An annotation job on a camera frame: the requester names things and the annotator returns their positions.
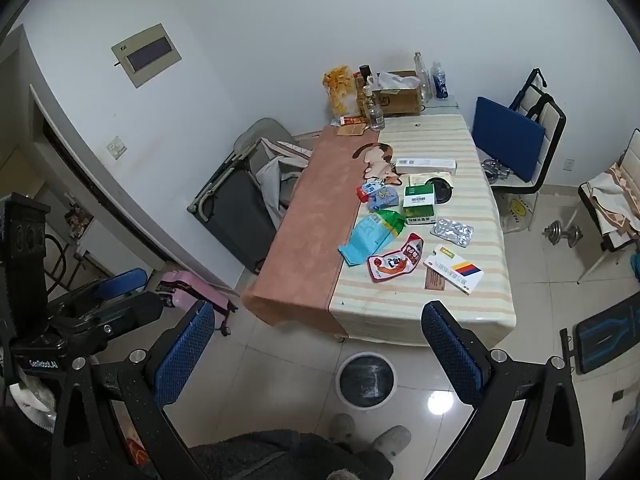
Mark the cream printed leaflet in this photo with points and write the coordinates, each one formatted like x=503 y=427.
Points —
x=420 y=179

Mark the brown flat packet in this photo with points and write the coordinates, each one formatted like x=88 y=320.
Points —
x=352 y=130

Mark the brown card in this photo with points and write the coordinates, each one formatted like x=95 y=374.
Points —
x=433 y=281

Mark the striped tablecloth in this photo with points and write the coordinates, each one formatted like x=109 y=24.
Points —
x=470 y=270

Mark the grey slipper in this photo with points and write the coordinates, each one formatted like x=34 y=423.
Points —
x=391 y=439
x=341 y=428

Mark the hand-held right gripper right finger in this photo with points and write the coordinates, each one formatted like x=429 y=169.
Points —
x=452 y=355

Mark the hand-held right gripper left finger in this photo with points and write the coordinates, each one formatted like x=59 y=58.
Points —
x=185 y=355

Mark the black round lid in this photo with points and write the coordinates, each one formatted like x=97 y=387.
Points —
x=443 y=191

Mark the blue label water bottle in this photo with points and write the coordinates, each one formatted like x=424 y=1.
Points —
x=440 y=82

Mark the clear glass bottle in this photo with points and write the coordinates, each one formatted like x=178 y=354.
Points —
x=423 y=80

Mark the white box with colour stripes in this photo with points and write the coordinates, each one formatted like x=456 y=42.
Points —
x=455 y=270

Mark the yellow smiley plastic bag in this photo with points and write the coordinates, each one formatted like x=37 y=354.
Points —
x=520 y=210

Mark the white bin with black liner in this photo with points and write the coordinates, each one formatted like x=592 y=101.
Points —
x=367 y=382

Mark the green and white box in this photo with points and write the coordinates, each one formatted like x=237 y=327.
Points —
x=419 y=202

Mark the green and blue plastic bag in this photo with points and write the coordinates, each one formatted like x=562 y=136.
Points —
x=370 y=235

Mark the long white box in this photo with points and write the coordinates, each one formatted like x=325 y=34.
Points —
x=425 y=165

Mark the wall switch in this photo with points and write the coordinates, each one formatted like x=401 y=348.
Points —
x=116 y=147

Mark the red tube box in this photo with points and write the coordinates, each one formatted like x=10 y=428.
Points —
x=354 y=120

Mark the small red packet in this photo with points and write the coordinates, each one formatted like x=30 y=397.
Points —
x=363 y=193

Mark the pink tablecloth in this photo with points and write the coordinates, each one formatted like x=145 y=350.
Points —
x=310 y=240

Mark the red cartoon snack packet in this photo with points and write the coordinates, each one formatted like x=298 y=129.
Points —
x=392 y=262

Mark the beige patterned cloth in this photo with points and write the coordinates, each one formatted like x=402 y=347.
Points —
x=615 y=195

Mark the white plastic bag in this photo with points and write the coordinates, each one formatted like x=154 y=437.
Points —
x=397 y=81

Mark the metal dumbbell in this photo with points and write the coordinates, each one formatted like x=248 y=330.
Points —
x=565 y=234

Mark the beige cloth bag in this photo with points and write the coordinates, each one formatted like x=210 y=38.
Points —
x=280 y=175

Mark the yellow snack bag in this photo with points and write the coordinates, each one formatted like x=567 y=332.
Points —
x=341 y=91

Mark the clear pump bottle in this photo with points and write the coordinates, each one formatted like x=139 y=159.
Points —
x=375 y=110

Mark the silver blister pack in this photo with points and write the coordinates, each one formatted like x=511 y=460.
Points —
x=451 y=232

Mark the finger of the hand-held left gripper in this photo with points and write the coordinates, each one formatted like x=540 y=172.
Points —
x=142 y=305
x=125 y=282

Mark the pink suitcase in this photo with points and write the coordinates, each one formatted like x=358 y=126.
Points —
x=195 y=292

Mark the dark bottle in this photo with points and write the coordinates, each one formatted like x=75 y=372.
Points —
x=365 y=71

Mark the beige wall panel box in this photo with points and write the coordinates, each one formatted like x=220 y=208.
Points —
x=147 y=55

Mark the cardboard box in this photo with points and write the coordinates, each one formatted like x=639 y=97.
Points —
x=400 y=102

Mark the small blue packet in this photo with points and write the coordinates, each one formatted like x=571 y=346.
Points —
x=384 y=195

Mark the grey folding chair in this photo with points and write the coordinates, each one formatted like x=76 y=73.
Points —
x=262 y=132

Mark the wall socket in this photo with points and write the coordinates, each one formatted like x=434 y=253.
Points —
x=569 y=165

